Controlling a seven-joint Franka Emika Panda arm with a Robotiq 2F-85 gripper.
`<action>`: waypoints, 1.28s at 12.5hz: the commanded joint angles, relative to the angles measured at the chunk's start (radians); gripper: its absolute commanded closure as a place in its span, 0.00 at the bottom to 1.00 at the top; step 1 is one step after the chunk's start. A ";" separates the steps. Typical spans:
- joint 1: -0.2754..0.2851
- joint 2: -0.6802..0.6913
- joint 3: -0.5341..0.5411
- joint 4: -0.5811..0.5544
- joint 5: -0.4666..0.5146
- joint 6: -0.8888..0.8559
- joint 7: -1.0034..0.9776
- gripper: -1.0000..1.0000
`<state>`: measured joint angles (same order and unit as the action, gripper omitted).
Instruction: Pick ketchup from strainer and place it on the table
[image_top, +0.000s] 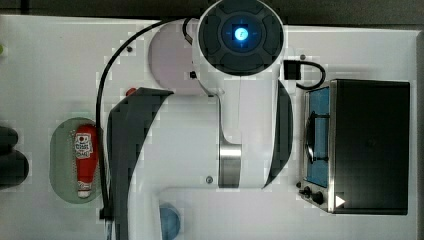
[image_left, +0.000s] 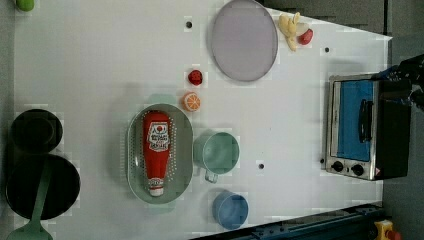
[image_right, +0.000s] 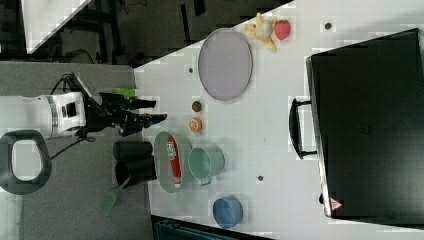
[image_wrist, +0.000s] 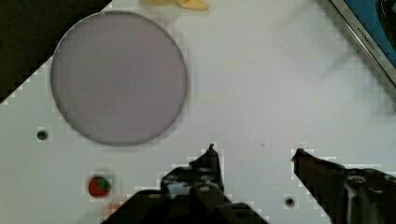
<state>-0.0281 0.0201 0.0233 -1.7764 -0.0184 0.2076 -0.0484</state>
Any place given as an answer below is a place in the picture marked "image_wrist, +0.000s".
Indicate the small toy strawberry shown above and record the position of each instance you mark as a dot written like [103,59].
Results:
[99,187]

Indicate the round grey plate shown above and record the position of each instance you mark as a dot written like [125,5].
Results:
[118,78]

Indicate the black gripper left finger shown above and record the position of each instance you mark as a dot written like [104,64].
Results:
[187,195]

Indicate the peeled toy banana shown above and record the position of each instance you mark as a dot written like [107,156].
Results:
[188,4]

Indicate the black toaster oven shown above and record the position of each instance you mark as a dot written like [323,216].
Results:
[372,24]

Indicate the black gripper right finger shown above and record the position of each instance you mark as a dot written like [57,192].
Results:
[347,195]

